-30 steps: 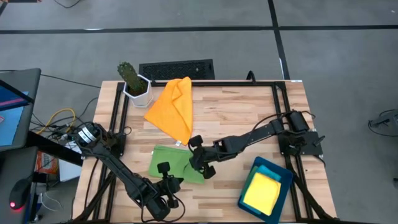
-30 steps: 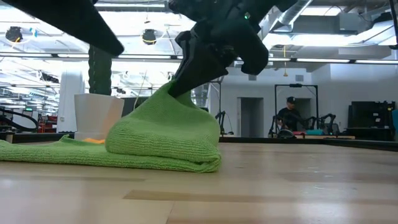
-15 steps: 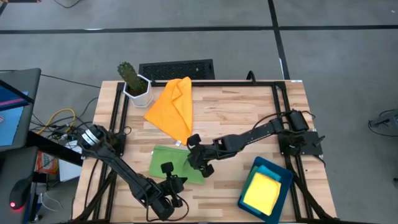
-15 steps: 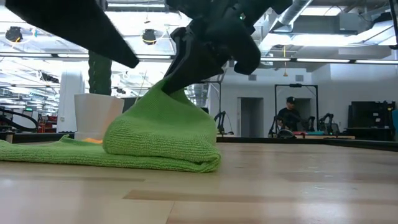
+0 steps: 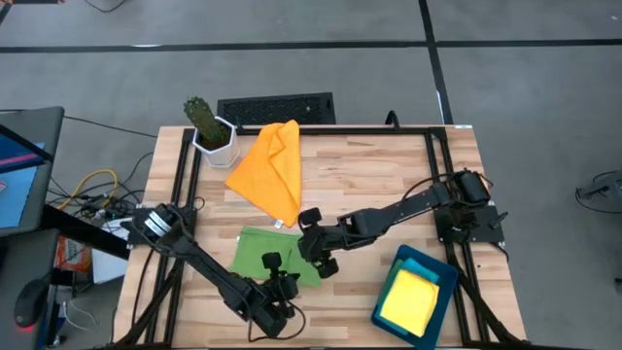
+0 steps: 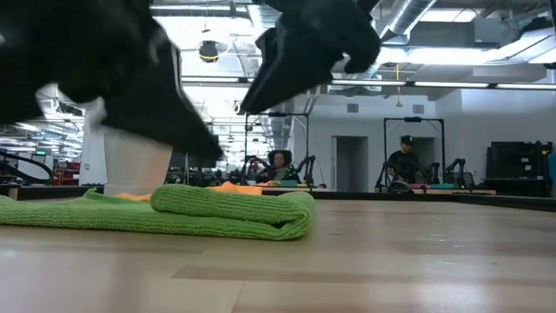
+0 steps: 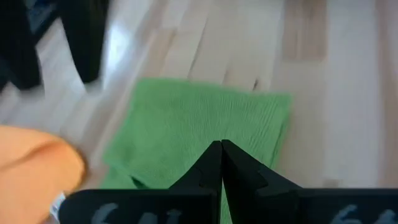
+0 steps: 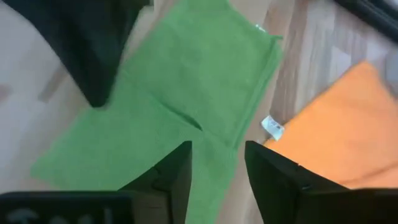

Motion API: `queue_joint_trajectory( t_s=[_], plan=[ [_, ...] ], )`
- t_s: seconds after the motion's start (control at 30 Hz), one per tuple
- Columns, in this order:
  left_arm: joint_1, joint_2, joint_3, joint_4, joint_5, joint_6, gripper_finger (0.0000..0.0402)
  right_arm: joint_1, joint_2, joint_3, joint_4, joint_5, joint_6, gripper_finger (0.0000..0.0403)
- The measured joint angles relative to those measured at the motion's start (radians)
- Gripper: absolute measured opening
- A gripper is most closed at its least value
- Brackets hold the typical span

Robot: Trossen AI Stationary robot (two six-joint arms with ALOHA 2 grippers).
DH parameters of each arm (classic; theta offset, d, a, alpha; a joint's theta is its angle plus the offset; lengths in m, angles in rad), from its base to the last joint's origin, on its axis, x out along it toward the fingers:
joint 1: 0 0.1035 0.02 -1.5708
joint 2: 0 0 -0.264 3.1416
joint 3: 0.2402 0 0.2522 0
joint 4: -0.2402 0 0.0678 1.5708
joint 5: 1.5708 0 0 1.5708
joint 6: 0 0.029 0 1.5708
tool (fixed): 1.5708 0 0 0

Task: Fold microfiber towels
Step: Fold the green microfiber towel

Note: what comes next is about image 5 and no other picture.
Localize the dark green microfiber towel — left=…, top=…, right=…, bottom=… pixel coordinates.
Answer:
left=228, top=227, right=323, bottom=288

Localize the black desk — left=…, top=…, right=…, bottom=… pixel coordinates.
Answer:
left=0, top=227, right=59, bottom=350

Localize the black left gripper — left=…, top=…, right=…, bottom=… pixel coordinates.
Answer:
left=261, top=251, right=301, bottom=319

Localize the white floor cable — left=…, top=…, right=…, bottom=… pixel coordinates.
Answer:
left=61, top=299, right=99, bottom=333

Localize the yellow microfiber towel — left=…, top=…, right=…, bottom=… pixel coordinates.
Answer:
left=379, top=269, right=441, bottom=337

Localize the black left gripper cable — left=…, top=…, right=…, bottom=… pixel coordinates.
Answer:
left=246, top=300, right=308, bottom=343

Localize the yellow floor cable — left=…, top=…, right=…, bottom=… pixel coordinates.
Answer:
left=56, top=168, right=120, bottom=211

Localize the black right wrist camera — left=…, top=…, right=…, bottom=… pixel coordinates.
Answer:
left=339, top=211, right=388, bottom=240

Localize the white hexagonal plant pot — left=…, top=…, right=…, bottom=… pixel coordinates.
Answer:
left=191, top=115, right=242, bottom=169

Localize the blue plastic tray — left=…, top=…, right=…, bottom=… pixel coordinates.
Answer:
left=371, top=244, right=460, bottom=350

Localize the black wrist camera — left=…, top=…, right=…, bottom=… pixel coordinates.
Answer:
left=247, top=296, right=289, bottom=339
left=339, top=211, right=388, bottom=240

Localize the black aluminium table frame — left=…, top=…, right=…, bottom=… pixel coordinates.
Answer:
left=116, top=124, right=529, bottom=350

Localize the laptop screen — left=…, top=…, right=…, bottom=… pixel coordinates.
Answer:
left=0, top=105, right=66, bottom=239

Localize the orange cardboard box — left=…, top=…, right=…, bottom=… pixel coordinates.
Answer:
left=56, top=235, right=93, bottom=274

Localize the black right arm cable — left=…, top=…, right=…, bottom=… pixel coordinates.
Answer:
left=400, top=169, right=495, bottom=203

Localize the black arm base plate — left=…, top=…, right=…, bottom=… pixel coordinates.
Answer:
left=126, top=206, right=198, bottom=247
left=433, top=203, right=506, bottom=245

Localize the thin black floor cable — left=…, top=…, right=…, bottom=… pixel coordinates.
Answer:
left=84, top=0, right=128, bottom=14
left=119, top=152, right=156, bottom=189
left=62, top=115, right=159, bottom=140

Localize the orange microfiber towel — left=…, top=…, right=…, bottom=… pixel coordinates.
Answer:
left=225, top=120, right=303, bottom=228

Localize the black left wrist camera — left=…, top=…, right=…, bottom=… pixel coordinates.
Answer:
left=247, top=296, right=289, bottom=339

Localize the black computer mouse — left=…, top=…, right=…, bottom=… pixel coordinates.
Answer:
left=13, top=279, right=50, bottom=330

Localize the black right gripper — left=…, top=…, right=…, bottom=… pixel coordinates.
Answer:
left=296, top=207, right=344, bottom=280

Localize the green cactus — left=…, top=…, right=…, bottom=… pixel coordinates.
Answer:
left=183, top=95, right=229, bottom=147

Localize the white paper sheet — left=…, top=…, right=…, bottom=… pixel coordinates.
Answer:
left=90, top=218, right=131, bottom=286

